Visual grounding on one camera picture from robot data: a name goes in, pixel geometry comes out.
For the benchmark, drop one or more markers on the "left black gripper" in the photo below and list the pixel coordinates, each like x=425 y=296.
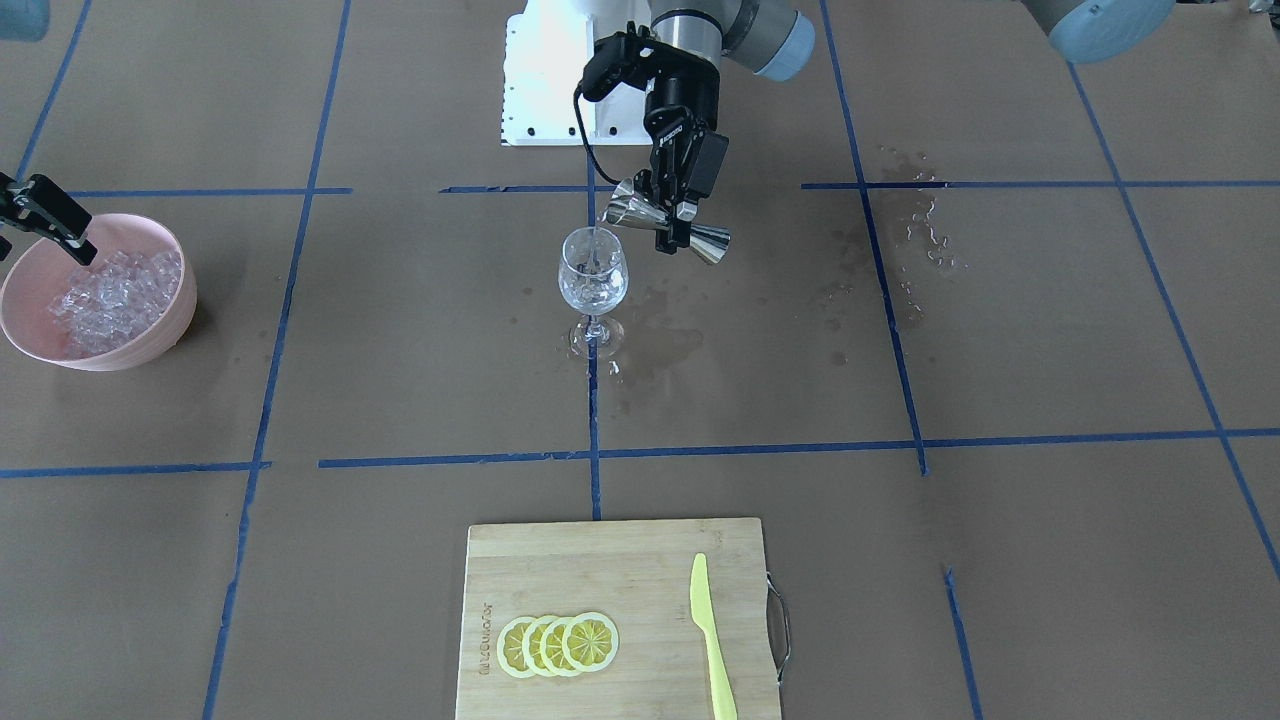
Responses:
x=683 y=105

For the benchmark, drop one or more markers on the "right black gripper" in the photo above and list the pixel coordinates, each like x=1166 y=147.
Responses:
x=40 y=208

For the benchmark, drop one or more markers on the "steel double jigger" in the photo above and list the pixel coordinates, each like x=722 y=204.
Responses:
x=628 y=208

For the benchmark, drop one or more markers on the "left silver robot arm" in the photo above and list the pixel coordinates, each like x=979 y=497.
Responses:
x=676 y=60

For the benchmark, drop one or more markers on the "clear wine glass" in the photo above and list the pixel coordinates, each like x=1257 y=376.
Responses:
x=593 y=281

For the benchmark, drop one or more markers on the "pile of ice cubes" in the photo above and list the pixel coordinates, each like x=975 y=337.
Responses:
x=105 y=308

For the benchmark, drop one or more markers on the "pink bowl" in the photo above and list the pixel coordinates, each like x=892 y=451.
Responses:
x=40 y=275

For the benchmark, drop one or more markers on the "bamboo cutting board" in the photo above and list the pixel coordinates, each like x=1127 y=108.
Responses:
x=636 y=572

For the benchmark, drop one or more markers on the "yellow plastic knife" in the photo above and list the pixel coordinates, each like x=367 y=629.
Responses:
x=722 y=702

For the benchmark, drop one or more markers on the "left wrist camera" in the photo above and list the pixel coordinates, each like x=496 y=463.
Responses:
x=624 y=58

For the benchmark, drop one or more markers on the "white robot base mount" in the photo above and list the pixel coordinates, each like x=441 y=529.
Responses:
x=548 y=45

